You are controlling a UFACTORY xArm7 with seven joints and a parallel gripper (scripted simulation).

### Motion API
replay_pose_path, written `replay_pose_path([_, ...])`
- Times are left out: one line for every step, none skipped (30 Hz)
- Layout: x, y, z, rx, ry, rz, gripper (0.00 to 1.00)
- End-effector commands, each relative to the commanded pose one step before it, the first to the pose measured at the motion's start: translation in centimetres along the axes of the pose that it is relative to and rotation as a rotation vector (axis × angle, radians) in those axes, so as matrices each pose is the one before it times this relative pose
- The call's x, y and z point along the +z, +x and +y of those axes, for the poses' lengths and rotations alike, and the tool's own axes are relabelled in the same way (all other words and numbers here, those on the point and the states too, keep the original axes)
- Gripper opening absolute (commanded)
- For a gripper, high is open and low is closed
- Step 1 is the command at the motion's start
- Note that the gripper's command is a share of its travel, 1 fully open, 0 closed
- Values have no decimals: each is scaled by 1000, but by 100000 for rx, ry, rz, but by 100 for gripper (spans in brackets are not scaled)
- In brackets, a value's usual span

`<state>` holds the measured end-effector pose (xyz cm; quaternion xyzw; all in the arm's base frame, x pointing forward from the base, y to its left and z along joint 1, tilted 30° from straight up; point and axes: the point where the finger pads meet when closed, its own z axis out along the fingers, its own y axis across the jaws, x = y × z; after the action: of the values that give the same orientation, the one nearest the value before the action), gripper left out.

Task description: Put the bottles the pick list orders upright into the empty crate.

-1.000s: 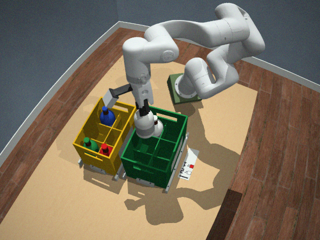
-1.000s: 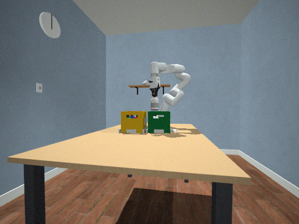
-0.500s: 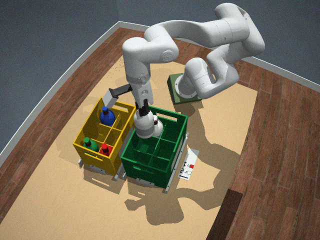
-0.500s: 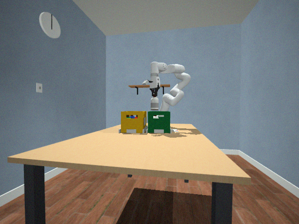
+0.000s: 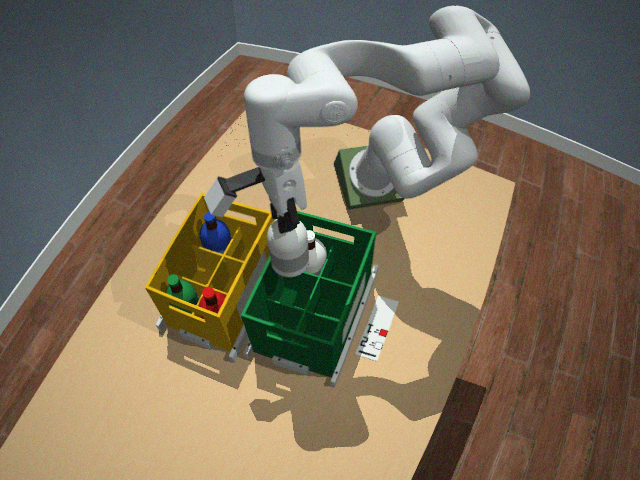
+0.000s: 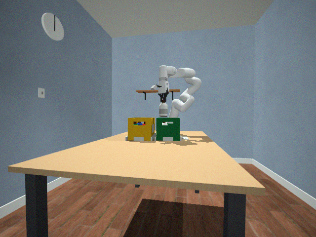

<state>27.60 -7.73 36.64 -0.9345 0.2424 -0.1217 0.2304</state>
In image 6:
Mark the yellow crate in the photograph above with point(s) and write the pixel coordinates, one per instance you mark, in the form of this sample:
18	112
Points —
145	131

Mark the green plastic bottle crate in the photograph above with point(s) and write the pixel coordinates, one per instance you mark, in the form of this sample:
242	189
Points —
169	130

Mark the white bottle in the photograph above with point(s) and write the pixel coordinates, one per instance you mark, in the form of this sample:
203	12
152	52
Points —
163	109

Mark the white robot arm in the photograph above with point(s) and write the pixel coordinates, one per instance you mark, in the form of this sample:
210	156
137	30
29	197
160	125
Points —
188	74

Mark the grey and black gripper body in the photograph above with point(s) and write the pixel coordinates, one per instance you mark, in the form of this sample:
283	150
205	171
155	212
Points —
164	86

